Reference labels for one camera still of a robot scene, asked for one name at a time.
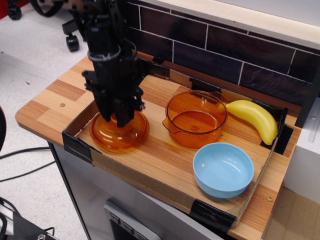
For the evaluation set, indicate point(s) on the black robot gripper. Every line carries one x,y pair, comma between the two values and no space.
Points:
115,80

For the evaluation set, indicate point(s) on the orange transparent pot lid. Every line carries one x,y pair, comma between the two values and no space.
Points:
119,140

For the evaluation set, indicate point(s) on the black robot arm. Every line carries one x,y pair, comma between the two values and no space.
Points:
101,19

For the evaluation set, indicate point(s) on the orange transparent pot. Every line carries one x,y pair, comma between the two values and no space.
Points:
196,118

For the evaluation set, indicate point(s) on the black office chair base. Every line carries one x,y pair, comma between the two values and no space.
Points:
72,40

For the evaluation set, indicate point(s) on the light blue bowl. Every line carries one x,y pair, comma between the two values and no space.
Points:
222,170

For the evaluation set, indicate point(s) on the taped cardboard fence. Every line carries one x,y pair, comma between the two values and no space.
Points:
163,169

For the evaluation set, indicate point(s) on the black caster wheel top left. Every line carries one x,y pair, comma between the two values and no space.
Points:
13,10

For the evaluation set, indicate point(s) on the yellow plastic banana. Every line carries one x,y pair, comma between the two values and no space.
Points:
257,116

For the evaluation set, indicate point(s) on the black equipment bottom left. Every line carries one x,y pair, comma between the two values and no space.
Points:
15,227

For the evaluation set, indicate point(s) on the black vertical post right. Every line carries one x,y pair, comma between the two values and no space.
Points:
309,100

